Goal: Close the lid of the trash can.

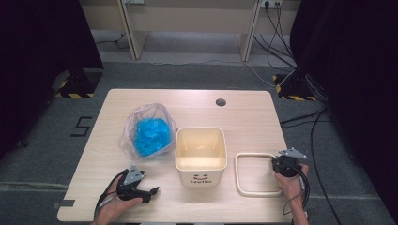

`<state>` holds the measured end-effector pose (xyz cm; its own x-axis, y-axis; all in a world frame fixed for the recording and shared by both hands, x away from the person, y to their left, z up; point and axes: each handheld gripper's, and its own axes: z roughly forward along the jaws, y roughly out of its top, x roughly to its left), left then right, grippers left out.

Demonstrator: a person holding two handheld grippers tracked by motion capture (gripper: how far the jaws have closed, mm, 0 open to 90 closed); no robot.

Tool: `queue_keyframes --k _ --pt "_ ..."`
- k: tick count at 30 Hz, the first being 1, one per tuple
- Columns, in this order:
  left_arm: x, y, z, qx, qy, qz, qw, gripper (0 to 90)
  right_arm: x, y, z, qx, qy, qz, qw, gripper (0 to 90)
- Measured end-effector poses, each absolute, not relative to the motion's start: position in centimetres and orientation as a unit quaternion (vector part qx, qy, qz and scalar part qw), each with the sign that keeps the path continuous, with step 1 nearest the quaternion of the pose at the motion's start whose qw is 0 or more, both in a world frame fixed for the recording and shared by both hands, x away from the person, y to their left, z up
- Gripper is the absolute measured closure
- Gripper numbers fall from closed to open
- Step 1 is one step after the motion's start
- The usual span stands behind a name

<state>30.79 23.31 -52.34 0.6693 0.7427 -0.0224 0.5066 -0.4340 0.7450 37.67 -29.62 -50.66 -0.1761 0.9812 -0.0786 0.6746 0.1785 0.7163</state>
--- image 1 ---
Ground black cables from socket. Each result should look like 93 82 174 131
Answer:
253 2 298 70

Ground right hand-held gripper cable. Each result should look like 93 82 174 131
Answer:
282 162 312 217

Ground stand base with hazard tape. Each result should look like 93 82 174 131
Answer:
54 68 104 98
270 72 317 102

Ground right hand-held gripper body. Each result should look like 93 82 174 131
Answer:
270 147 308 178

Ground bundle of blue plastic bags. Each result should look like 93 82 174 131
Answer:
133 116 173 158

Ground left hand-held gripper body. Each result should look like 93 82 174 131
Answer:
116 164 152 202

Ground person's right hand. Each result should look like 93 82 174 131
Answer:
274 164 311 204

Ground hand-held gripper cable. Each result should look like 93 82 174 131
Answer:
93 168 130 220
282 162 312 217

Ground black curtain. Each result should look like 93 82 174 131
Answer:
0 0 105 158
288 0 398 218

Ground person's left hand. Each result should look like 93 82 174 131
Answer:
93 174 144 225

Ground grey tape strip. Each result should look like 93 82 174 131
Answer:
52 199 76 210

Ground white floor cable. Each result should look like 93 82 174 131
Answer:
145 58 277 88

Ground left hand-held gripper cable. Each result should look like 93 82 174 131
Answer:
93 168 130 220

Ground cream plastic bin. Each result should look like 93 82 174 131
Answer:
174 126 228 188

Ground cream bin rim ring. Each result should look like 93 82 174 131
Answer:
234 152 284 199

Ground thin black floor cable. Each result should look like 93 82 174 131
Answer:
93 32 129 50

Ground wall power socket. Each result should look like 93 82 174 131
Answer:
259 0 283 8

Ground long black floor cable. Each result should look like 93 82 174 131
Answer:
279 107 343 225

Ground clear plastic bag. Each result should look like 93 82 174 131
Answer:
117 102 179 160

